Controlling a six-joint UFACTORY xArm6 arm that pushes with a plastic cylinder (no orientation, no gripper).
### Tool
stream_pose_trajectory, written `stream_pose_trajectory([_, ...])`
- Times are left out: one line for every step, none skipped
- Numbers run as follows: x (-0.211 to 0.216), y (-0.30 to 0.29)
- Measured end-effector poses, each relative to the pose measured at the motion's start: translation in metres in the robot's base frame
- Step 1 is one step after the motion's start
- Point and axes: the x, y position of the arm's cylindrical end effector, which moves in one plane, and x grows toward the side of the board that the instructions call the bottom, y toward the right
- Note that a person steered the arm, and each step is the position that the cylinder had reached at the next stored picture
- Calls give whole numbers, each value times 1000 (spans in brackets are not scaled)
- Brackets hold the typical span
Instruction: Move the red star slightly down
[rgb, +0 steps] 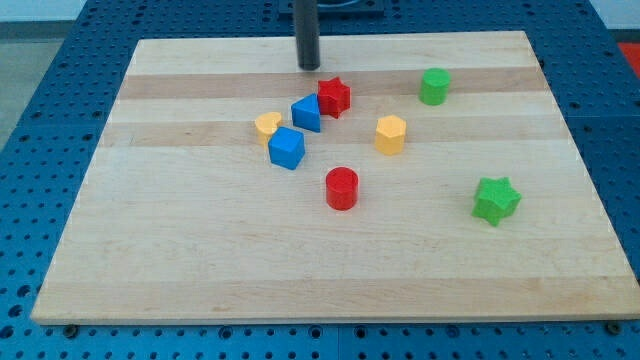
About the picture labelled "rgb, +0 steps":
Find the red star block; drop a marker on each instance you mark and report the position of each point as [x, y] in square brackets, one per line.
[334, 97]

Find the green cylinder block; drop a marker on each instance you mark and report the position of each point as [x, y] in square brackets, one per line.
[434, 86]

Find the yellow hexagon block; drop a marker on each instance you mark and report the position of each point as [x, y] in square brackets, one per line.
[390, 135]

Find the wooden board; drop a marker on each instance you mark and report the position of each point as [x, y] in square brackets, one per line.
[182, 218]

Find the green star block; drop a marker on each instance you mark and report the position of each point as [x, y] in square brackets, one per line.
[495, 199]

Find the yellow heart block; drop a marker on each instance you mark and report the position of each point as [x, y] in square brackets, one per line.
[266, 125]

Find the blue cube block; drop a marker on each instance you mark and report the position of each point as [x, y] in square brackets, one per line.
[286, 148]

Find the blue triangle block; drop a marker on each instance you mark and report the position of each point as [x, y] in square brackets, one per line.
[306, 114]

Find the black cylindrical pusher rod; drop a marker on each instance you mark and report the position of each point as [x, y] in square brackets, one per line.
[306, 31]

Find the red cylinder block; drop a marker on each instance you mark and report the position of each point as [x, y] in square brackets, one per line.
[342, 188]

